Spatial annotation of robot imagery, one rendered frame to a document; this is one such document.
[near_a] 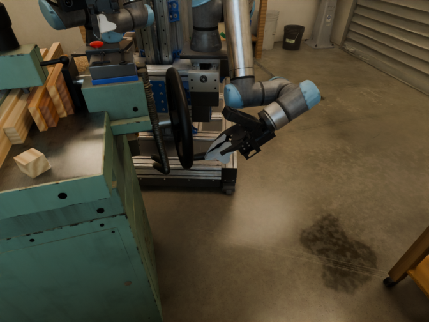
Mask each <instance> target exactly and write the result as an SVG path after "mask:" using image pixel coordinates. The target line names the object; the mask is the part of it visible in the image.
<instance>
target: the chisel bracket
mask: <svg viewBox="0 0 429 322"><path fill-rule="evenodd" d="M42 61H44V60H43V58H42V55H41V53H40V50H39V48H38V46H37V44H25V45H20V46H19V47H17V48H16V49H12V50H6V51H0V90H4V89H15V88H20V89H21V90H28V89H29V88H30V87H33V86H42V85H44V83H45V81H46V79H47V77H48V75H49V72H48V70H47V67H46V66H43V67H41V66H40V62H42Z"/></svg>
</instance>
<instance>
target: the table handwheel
mask: <svg viewBox="0 0 429 322"><path fill-rule="evenodd" d="M165 82H166V91H167V101H168V107H169V115H167V116H159V117H158V119H159V127H160V129H164V128H171V129H172V133H173V136H174V142H175V145H176V150H177V155H178V157H179V161H180V163H181V165H182V167H183V168H184V169H190V168H191V167H192V165H193V158H194V150H193V134H192V124H191V119H190V112H189V108H188V102H187V99H186V93H185V90H184V86H183V82H182V80H181V76H180V74H179V72H178V71H177V70H176V69H175V68H173V67H170V68H168V69H167V71H166V75H165ZM151 128H152V129H151V130H147V131H152V130H153V127H152V125H151ZM147 131H142V132H147ZM134 133H139V132H134ZM134 133H129V134H134ZM121 135H126V134H121Z"/></svg>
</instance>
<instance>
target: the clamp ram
mask: <svg viewBox="0 0 429 322"><path fill-rule="evenodd" d="M68 58H69V60H70V62H69V63H68V64H67V65H63V67H62V69H61V72H62V75H63V77H64V80H65V83H66V85H67V88H68V91H69V92H70V96H71V99H72V100H73V104H74V106H75V107H81V106H82V101H83V97H84V96H83V94H82V91H81V87H82V83H83V79H84V78H85V77H91V74H90V75H79V72H78V70H77V66H76V64H75V60H74V58H73V56H70V57H68Z"/></svg>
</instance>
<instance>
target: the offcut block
mask: <svg viewBox="0 0 429 322"><path fill-rule="evenodd" d="M13 159H14V160H15V161H16V163H17V165H18V166H19V168H20V170H21V171H22V172H23V173H25V174H26V175H28V176H29V177H31V178H32V179H33V178H35V177H37V176H38V175H40V174H41V173H44V172H45V171H47V170H48V169H50V168H51V166H50V165H49V163H48V161H47V159H46V158H45V155H44V154H43V153H41V152H39V151H38V150H36V149H34V148H31V149H29V150H27V151H25V152H23V153H21V154H19V155H17V156H16V157H14V158H13Z"/></svg>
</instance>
